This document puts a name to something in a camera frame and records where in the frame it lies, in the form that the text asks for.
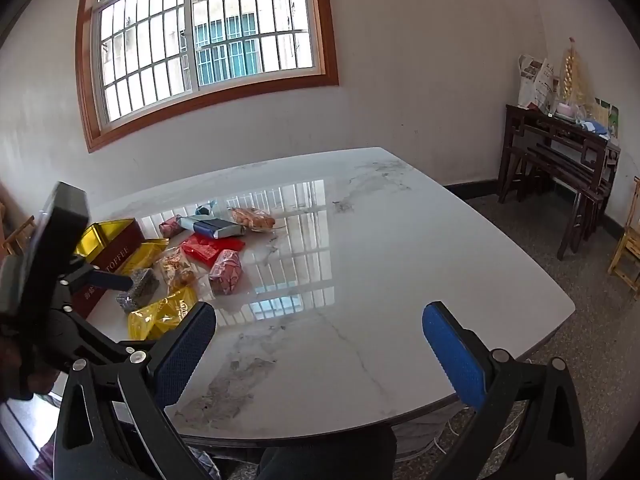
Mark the green and white box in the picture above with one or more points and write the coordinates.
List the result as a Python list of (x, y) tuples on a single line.
[(611, 112)]

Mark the gold ornament in clear wrap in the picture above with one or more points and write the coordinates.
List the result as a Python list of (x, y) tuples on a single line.
[(572, 72)]

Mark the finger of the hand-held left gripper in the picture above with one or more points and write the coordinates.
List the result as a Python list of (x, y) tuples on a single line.
[(112, 280), (95, 340)]

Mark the clear bag of cookies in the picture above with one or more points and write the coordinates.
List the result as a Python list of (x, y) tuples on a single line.
[(175, 267)]

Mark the white printed bag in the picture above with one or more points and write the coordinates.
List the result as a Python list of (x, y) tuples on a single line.
[(535, 82)]

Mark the dark wooden bench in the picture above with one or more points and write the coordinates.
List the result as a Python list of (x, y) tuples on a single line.
[(580, 200)]

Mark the dark wooden side table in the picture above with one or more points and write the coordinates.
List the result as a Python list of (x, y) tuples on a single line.
[(555, 127)]

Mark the yellow snack packet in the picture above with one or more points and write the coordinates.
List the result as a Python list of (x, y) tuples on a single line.
[(147, 255), (155, 317)]

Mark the person's leg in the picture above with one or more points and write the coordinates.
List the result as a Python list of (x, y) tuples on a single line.
[(325, 455)]

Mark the blue and teal snack packet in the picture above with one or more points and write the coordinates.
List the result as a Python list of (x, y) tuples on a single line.
[(212, 227)]

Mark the pink snack packet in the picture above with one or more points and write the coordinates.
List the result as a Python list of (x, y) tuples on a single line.
[(225, 271), (171, 225)]

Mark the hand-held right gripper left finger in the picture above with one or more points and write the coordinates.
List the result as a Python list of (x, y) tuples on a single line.
[(185, 350)]

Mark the dark red tin box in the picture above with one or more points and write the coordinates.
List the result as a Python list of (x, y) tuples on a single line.
[(117, 245)]

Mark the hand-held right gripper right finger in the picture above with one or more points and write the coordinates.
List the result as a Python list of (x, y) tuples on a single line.
[(452, 355)]

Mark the grey glitter snack packet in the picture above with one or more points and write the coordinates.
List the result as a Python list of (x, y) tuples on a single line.
[(142, 290)]

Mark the teal wrapped candy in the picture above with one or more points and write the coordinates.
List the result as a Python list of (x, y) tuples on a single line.
[(202, 209)]

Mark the wooden framed barred window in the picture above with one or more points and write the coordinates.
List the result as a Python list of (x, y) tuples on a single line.
[(210, 35)]

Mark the red snack packet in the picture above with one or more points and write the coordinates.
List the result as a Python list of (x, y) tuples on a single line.
[(212, 248)]

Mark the blue cloth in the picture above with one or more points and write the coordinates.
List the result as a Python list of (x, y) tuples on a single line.
[(596, 127)]

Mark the pink round box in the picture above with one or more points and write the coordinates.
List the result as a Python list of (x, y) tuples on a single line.
[(566, 110)]

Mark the clear bag of orange snacks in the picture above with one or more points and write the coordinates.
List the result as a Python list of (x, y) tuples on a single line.
[(252, 218)]

